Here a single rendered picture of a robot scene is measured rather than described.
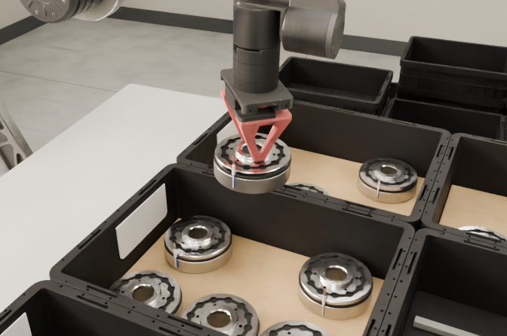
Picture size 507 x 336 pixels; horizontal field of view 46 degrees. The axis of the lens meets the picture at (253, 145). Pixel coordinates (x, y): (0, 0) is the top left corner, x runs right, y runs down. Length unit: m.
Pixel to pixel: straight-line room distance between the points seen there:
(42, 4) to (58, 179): 0.40
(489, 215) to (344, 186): 0.25
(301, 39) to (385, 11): 3.30
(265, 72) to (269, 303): 0.33
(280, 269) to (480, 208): 0.38
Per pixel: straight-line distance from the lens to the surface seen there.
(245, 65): 0.70
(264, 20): 0.68
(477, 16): 3.91
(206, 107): 1.66
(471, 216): 1.07
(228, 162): 0.77
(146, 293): 0.85
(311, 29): 0.66
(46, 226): 1.27
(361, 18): 4.00
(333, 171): 1.13
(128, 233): 0.89
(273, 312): 0.84
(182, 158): 0.98
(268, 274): 0.90
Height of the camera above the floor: 1.43
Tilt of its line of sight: 30 degrees down
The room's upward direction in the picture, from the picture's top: straight up
